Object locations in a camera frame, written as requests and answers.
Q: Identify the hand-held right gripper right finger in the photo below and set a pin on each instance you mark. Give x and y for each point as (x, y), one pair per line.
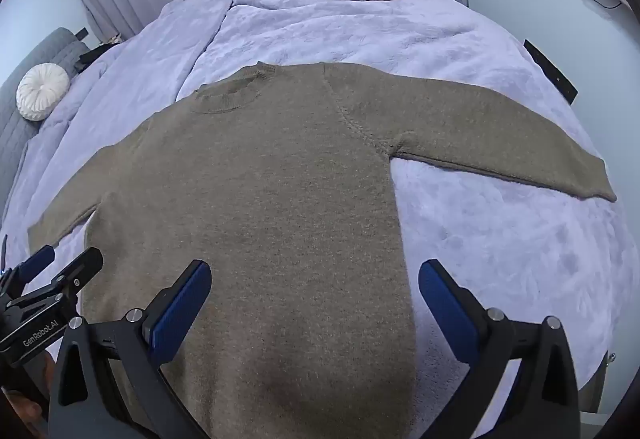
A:
(447, 314)

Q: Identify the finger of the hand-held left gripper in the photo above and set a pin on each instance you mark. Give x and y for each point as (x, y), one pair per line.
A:
(37, 261)
(82, 269)

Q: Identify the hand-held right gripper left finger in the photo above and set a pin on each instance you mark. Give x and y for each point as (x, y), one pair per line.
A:
(182, 304)

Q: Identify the olive brown knit sweater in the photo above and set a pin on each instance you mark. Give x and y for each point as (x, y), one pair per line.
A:
(275, 194)

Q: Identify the person's left hand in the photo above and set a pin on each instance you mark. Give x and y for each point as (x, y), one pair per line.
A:
(25, 411)

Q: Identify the white round pleated pillow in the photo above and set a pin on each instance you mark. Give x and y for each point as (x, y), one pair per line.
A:
(42, 91)

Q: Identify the grey quilted headboard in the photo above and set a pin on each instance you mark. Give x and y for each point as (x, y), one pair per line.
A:
(30, 54)

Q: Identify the black item on nightstand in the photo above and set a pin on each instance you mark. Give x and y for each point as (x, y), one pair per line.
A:
(95, 53)

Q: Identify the small colourful nightstand items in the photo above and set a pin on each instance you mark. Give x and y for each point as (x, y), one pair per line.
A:
(114, 39)

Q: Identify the black flat strip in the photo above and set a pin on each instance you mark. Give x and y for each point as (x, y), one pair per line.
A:
(550, 69)

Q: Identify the lavender fleece blanket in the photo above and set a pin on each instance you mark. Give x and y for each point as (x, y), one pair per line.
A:
(350, 34)

